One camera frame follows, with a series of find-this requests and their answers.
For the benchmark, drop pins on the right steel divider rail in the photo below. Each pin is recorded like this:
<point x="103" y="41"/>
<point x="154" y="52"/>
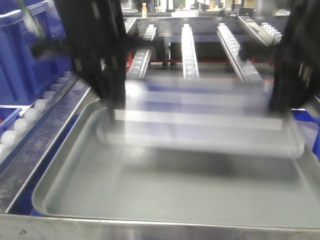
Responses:
<point x="257" y="33"/>

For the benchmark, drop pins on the far left roller rail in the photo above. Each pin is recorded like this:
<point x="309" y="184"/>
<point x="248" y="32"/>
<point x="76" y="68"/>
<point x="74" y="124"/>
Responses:
<point x="31" y="114"/>

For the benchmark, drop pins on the orange bottle in background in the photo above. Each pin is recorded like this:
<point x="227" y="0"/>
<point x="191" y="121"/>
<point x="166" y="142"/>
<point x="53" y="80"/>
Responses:
<point x="144" y="10"/>

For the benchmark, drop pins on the front steel rack bar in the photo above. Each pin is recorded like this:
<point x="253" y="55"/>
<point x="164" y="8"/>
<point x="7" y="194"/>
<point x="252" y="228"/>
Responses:
<point x="25" y="227"/>

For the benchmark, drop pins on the blue bin right lower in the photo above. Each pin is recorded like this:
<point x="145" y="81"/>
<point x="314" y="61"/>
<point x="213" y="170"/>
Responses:
<point x="309" y="125"/>

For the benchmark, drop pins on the small silver metal tray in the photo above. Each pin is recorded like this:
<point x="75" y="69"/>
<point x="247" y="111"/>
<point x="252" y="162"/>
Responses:
<point x="217" y="116"/>

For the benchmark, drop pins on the right roller rail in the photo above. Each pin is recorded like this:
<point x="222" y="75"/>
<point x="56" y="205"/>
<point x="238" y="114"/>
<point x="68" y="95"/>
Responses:
<point x="272" y="31"/>

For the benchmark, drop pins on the left steel divider rail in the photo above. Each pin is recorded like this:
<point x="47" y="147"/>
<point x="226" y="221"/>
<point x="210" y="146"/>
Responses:
<point x="25" y="164"/>

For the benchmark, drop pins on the large grey serving tray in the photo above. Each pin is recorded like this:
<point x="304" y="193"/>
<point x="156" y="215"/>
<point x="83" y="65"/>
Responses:
<point x="88" y="178"/>

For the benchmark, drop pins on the roller rail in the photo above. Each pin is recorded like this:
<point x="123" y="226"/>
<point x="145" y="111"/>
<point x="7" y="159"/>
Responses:
<point x="140" y="62"/>
<point x="272" y="31"/>
<point x="244" y="69"/>
<point x="31" y="114"/>
<point x="188" y="53"/>

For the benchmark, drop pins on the small blue bin left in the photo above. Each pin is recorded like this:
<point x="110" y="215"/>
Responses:
<point x="8" y="116"/>

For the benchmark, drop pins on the large blue plastic crate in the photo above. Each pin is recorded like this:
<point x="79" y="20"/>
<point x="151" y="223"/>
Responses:
<point x="24" y="77"/>

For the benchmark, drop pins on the steel divider rail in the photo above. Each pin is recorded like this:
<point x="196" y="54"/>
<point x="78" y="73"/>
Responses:
<point x="257" y="33"/>
<point x="25" y="164"/>

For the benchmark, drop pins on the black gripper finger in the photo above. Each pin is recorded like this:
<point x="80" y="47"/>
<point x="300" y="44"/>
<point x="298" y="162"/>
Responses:
<point x="95" y="40"/>
<point x="296" y="58"/>

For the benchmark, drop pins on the centre roller rail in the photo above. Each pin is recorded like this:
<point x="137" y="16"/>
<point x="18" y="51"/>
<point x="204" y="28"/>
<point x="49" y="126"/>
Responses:
<point x="188" y="53"/>

